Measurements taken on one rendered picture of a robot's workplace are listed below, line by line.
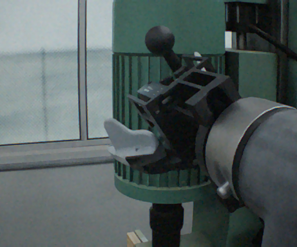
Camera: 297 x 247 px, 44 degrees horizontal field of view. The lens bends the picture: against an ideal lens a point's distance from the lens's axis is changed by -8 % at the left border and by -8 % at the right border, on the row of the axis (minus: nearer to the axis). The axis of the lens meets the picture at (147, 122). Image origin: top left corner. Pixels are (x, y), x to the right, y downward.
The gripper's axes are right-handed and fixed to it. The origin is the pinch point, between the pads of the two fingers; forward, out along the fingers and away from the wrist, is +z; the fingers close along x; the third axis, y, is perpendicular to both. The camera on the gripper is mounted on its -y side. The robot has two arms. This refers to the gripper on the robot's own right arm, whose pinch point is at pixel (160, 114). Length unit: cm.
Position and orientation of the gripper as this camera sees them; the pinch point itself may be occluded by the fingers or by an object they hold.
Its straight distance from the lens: 48.3
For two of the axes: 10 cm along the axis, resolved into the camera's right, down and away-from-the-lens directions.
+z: -3.4, -2.1, 9.2
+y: -5.2, -7.7, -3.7
